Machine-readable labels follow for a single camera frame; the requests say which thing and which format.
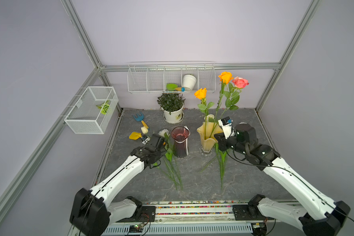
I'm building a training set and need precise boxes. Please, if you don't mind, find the orange rose short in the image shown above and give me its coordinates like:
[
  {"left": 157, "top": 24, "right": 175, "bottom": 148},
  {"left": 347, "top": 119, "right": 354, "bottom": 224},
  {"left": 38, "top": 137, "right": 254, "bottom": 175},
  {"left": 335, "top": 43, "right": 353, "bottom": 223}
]
[{"left": 194, "top": 88, "right": 214, "bottom": 140}]

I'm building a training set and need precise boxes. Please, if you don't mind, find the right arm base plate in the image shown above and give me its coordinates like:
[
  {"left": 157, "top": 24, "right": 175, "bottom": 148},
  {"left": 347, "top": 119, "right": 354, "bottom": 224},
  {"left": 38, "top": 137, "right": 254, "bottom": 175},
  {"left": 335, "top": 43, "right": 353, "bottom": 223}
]
[{"left": 232, "top": 205, "right": 274, "bottom": 222}]

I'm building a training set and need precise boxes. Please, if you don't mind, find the cream tulip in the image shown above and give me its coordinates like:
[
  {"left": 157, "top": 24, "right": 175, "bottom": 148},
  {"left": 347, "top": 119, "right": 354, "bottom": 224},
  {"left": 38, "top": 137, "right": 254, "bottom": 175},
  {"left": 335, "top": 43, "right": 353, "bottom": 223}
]
[{"left": 141, "top": 126, "right": 149, "bottom": 135}]

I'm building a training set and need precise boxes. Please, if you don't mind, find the yellow wavy glass vase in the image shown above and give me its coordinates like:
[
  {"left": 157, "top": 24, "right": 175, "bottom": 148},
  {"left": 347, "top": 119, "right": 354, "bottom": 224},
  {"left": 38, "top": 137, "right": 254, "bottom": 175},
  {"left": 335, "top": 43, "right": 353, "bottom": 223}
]
[{"left": 197, "top": 122, "right": 223, "bottom": 155}]

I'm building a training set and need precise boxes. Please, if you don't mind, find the orange rose tall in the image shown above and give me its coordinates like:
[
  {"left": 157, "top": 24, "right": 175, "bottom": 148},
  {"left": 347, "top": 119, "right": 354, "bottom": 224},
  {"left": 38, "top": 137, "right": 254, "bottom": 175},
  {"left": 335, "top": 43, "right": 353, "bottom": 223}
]
[{"left": 209, "top": 72, "right": 234, "bottom": 138}]

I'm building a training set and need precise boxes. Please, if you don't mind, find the cream rose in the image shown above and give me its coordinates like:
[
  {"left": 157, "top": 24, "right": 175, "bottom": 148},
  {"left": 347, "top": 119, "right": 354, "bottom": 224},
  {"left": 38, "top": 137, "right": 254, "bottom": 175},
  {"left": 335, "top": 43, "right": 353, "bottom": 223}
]
[{"left": 205, "top": 114, "right": 217, "bottom": 123}]

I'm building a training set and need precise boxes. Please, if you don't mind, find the potted green plant white pot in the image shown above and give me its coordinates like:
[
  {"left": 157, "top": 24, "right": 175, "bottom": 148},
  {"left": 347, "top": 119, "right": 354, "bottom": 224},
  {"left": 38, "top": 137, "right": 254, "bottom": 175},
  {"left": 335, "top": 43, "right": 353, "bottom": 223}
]
[{"left": 157, "top": 93, "right": 185, "bottom": 124}]

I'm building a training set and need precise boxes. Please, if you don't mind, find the aluminium rail frame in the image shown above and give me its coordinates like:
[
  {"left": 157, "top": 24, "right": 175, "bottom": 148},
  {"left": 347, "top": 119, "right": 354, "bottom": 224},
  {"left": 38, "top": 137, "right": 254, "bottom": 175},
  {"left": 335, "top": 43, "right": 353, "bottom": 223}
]
[{"left": 115, "top": 201, "right": 300, "bottom": 224}]

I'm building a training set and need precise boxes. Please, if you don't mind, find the white wire wall shelf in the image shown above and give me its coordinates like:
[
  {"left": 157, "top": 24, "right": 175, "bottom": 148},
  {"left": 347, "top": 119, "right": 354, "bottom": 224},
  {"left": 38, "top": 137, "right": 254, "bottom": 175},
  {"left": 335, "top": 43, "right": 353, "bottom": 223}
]
[{"left": 127, "top": 61, "right": 216, "bottom": 93}]

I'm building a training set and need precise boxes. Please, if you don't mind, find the pink tulip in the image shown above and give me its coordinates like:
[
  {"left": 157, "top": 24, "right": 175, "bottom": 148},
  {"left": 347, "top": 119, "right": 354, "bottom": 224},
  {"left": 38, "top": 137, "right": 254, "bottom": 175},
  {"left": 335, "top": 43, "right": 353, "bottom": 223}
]
[{"left": 159, "top": 135, "right": 183, "bottom": 191}]

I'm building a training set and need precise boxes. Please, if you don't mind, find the white empty flower pot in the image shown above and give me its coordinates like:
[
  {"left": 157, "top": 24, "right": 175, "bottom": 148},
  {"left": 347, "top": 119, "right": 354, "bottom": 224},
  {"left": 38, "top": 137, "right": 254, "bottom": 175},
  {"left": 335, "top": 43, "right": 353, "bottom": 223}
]
[{"left": 183, "top": 74, "right": 197, "bottom": 91}]

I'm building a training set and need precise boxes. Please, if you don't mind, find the dark red glass vase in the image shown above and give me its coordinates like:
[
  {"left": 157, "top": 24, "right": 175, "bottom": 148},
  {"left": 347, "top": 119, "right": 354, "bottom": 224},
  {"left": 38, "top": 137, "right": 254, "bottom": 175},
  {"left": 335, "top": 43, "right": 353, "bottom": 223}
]
[{"left": 171, "top": 126, "right": 190, "bottom": 158}]

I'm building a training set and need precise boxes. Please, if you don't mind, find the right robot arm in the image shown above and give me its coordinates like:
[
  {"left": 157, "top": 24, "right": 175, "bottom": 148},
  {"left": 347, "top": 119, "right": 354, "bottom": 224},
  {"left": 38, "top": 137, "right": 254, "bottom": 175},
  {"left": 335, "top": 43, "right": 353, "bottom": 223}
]
[{"left": 214, "top": 117, "right": 351, "bottom": 236}]

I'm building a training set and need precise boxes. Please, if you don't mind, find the pink rose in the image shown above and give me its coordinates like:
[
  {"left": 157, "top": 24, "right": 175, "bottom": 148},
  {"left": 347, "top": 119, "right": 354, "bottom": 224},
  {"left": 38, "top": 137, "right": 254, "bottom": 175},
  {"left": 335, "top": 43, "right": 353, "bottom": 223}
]
[
  {"left": 200, "top": 144, "right": 227, "bottom": 189},
  {"left": 212, "top": 76, "right": 250, "bottom": 139}
]

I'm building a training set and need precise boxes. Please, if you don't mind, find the yellow toy shovel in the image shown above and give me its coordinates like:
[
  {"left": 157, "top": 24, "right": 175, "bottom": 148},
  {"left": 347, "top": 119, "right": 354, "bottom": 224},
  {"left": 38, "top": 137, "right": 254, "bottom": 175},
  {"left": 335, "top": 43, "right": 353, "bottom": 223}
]
[{"left": 129, "top": 132, "right": 142, "bottom": 140}]

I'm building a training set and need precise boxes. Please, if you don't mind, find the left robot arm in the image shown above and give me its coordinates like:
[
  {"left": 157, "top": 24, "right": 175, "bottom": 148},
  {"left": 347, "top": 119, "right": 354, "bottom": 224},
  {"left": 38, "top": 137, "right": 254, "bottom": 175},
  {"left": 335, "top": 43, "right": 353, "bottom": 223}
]
[{"left": 69, "top": 134, "right": 166, "bottom": 236}]

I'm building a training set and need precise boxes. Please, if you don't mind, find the green toy trowel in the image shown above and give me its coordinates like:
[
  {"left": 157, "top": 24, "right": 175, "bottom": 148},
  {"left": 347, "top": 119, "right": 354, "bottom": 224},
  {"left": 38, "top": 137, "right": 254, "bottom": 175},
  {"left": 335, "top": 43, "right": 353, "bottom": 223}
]
[{"left": 166, "top": 84, "right": 185, "bottom": 92}]

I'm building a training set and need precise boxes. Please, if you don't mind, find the white wire side basket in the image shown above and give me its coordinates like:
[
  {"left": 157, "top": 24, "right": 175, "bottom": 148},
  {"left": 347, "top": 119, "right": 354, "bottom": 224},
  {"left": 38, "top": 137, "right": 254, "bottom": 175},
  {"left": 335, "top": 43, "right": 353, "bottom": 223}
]
[{"left": 64, "top": 86, "right": 119, "bottom": 134}]

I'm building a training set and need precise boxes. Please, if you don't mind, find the blue toy rake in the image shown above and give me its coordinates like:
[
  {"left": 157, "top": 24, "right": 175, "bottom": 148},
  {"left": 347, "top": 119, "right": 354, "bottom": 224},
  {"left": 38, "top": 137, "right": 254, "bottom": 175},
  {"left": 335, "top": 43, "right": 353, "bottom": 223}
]
[{"left": 133, "top": 112, "right": 149, "bottom": 130}]

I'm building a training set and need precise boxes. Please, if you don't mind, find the green coiled wire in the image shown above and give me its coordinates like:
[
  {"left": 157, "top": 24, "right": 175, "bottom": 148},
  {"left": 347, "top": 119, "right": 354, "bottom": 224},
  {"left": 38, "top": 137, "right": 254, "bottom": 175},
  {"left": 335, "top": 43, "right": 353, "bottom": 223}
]
[{"left": 95, "top": 101, "right": 111, "bottom": 116}]

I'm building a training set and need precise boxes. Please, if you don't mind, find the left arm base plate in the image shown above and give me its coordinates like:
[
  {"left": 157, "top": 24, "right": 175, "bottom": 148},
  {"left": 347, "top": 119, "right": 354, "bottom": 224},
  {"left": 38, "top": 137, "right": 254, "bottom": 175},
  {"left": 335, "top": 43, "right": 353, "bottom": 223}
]
[{"left": 126, "top": 206, "right": 156, "bottom": 222}]

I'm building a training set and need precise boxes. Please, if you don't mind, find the pink rose lying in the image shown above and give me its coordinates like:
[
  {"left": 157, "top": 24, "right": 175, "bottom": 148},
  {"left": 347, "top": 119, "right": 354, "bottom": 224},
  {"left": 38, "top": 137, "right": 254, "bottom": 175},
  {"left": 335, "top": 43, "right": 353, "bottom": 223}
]
[{"left": 200, "top": 144, "right": 227, "bottom": 189}]

